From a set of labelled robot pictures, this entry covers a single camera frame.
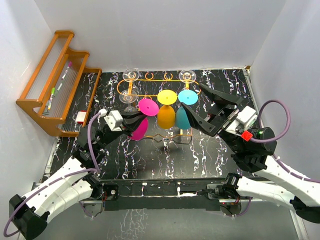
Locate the green capped marker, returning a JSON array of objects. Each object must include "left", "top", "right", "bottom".
[{"left": 47, "top": 87, "right": 56, "bottom": 111}]

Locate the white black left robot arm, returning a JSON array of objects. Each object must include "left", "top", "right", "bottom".
[{"left": 3, "top": 109, "right": 147, "bottom": 240}]

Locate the clear wine glass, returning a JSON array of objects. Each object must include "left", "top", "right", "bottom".
[
  {"left": 119, "top": 90, "right": 138, "bottom": 112},
  {"left": 122, "top": 68, "right": 140, "bottom": 85},
  {"left": 178, "top": 70, "right": 197, "bottom": 90}
]

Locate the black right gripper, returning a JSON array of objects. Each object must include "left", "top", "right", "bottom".
[{"left": 181, "top": 83, "right": 246, "bottom": 153}]

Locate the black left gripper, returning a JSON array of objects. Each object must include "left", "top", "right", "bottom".
[{"left": 95, "top": 110, "right": 148, "bottom": 150}]

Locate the orange plastic goblet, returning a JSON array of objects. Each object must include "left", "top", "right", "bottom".
[{"left": 157, "top": 89, "right": 177, "bottom": 130}]

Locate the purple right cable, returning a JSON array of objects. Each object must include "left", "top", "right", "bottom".
[{"left": 219, "top": 99, "right": 320, "bottom": 218}]

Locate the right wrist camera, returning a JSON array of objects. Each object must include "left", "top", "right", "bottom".
[{"left": 224, "top": 106, "right": 258, "bottom": 142}]

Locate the orange wooden shelf rack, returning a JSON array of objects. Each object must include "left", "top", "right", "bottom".
[{"left": 16, "top": 30, "right": 102, "bottom": 138}]

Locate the purple cable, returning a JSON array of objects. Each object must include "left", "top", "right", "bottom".
[
  {"left": 3, "top": 113, "right": 102, "bottom": 237},
  {"left": 219, "top": 99, "right": 320, "bottom": 218}
]

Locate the gold wire glass rack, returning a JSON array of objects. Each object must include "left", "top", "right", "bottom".
[{"left": 119, "top": 68, "right": 199, "bottom": 141}]

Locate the purple capped marker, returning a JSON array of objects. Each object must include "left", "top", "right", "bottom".
[{"left": 61, "top": 61, "right": 73, "bottom": 81}]

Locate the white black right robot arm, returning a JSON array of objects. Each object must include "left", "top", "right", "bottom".
[{"left": 182, "top": 83, "right": 320, "bottom": 224}]

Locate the small red white box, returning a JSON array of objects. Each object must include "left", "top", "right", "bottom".
[{"left": 75, "top": 111, "right": 86, "bottom": 124}]

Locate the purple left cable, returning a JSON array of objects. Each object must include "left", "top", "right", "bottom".
[{"left": 3, "top": 113, "right": 102, "bottom": 237}]

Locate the pink plastic goblet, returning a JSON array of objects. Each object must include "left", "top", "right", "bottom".
[{"left": 130, "top": 98, "right": 159, "bottom": 141}]

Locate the blue plastic goblet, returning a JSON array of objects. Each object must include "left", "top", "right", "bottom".
[{"left": 174, "top": 89, "right": 199, "bottom": 130}]

